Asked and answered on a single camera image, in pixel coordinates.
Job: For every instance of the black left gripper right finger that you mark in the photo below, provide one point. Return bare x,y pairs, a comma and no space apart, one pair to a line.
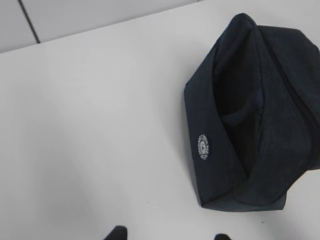
226,233

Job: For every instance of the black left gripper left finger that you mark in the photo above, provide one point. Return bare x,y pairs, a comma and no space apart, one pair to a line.
119,232

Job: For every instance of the dark blue lunch bag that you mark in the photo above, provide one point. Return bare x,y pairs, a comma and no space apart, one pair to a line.
253,115

